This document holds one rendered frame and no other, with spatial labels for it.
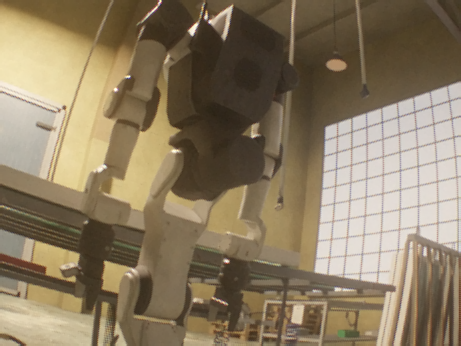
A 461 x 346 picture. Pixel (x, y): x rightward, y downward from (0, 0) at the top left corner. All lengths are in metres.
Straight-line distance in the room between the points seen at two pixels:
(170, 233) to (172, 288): 0.15
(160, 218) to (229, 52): 0.45
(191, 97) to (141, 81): 0.14
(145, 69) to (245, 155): 0.34
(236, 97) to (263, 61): 0.14
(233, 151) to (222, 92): 0.18
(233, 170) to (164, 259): 0.32
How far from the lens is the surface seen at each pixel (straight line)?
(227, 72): 1.07
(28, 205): 1.55
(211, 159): 0.98
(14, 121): 8.46
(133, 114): 1.04
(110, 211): 1.02
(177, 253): 1.12
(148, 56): 1.10
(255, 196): 1.24
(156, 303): 1.10
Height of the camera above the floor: 0.59
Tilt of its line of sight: 20 degrees up
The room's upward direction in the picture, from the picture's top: 8 degrees clockwise
